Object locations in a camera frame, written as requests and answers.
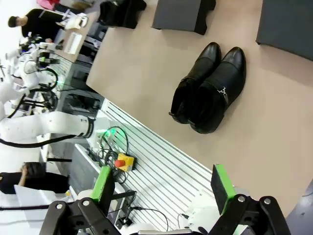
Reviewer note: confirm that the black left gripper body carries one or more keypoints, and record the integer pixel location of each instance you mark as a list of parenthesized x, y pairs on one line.
[(45, 58)]

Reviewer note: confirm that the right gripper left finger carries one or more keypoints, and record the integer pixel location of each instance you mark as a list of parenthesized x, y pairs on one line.
[(102, 191)]

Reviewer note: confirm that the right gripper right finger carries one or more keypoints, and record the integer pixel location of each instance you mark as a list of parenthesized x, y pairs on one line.
[(222, 193)]

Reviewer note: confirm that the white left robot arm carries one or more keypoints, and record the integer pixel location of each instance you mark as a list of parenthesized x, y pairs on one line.
[(49, 124)]

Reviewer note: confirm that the person in black shirt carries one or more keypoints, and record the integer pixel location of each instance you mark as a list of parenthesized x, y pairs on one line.
[(39, 22)]

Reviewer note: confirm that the seated person with black hair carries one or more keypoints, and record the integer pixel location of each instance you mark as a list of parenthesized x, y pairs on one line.
[(31, 178)]

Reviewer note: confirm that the black shoe stand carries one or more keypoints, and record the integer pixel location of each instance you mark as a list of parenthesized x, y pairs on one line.
[(181, 14), (286, 24)]

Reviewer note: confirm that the white rectangular tray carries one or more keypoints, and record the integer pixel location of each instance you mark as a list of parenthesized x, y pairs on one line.
[(73, 43)]

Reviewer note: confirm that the yellow emergency stop box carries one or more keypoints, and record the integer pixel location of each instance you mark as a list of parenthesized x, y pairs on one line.
[(126, 162)]

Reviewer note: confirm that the grey slatted base platform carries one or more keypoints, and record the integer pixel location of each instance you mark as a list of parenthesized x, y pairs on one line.
[(166, 166)]

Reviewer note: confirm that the black leather ankle boot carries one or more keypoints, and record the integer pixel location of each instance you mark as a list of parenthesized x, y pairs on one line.
[(203, 66), (220, 110)]

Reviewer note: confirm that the black bag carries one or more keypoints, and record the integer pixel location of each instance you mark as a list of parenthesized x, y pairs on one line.
[(122, 12)]

